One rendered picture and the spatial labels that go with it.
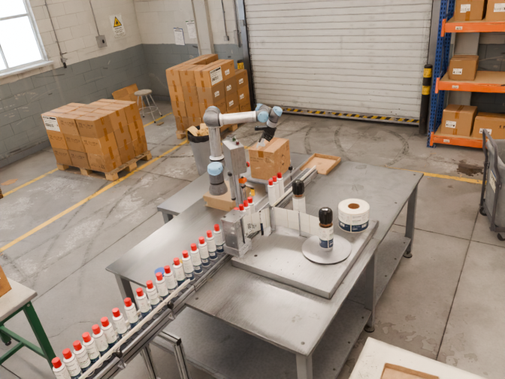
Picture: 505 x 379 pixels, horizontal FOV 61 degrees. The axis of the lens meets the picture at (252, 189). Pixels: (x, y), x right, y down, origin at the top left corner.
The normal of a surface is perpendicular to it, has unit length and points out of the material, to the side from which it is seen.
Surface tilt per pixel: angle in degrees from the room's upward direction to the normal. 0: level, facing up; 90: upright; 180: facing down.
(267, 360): 1
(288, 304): 0
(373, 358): 0
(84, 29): 90
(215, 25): 90
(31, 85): 90
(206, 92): 89
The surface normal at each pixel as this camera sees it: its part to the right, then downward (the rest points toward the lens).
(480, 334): -0.11, -0.87
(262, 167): -0.49, 0.46
